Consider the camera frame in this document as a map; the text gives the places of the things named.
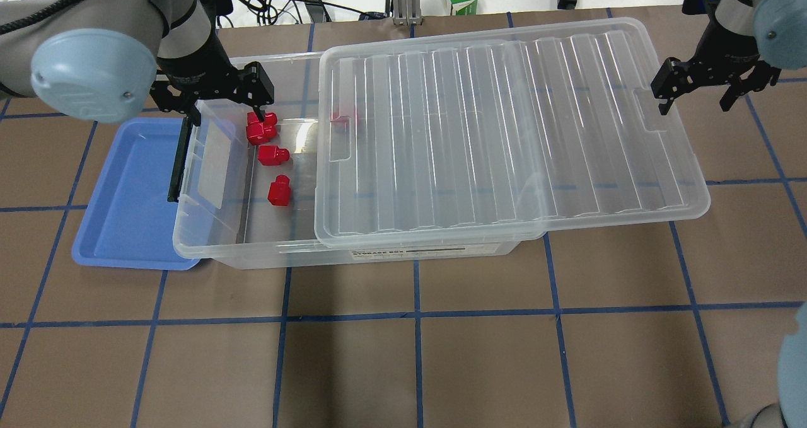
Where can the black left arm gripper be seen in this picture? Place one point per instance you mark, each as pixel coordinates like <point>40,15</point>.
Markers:
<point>197,63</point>

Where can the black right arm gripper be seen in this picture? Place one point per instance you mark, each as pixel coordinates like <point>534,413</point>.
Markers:
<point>732,45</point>

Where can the red block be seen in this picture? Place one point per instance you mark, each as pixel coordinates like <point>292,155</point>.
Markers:
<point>280,192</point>
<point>344,117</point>
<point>259,132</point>
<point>273,155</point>

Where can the clear plastic box lid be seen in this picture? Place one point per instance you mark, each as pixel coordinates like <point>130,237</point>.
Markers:
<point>499,136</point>

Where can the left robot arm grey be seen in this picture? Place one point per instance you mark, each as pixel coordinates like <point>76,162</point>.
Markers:
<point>100,60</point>

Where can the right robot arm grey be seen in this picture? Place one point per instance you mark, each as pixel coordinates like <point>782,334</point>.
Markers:
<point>778,26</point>

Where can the clear plastic storage box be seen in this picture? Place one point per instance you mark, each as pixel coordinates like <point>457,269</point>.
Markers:
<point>223,210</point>

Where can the red block front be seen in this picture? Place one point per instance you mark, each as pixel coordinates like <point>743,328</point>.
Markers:
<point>280,192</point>

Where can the red block under lid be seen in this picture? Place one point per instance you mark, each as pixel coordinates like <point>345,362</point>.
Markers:
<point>344,117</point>

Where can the blue plastic tray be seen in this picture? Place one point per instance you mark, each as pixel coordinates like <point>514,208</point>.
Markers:
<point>129,221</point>

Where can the grey blue robot joint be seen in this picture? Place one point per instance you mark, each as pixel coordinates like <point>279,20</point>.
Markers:
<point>769,390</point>

